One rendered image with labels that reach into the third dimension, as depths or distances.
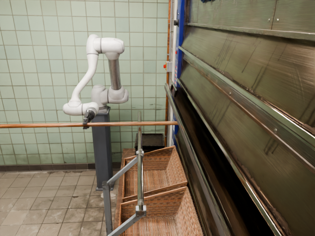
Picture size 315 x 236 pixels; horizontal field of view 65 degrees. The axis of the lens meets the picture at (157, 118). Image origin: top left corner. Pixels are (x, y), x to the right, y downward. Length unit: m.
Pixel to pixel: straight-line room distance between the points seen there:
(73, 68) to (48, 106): 0.58
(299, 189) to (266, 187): 0.11
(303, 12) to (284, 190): 0.43
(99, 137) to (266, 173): 2.21
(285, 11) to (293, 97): 0.24
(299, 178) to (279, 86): 0.23
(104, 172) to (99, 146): 0.34
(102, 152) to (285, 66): 2.40
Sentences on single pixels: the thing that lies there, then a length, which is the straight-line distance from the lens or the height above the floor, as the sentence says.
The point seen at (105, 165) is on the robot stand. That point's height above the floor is 0.36.
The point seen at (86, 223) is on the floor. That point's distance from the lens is 2.80.
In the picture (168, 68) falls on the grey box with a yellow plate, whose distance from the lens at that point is 2.63.
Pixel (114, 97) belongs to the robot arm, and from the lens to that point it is 2.58.
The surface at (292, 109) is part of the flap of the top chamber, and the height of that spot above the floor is 1.74.
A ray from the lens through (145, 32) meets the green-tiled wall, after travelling 2.93.
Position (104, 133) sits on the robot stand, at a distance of 2.75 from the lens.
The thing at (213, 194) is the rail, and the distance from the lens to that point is 0.81.
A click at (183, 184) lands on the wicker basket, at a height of 0.83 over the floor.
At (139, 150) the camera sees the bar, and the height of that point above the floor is 1.18.
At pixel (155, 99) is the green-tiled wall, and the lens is 3.07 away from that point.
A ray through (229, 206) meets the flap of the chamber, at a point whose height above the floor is 1.40.
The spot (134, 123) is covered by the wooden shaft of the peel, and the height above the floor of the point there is 1.20.
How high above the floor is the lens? 1.93
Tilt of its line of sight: 22 degrees down
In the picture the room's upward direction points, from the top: 1 degrees clockwise
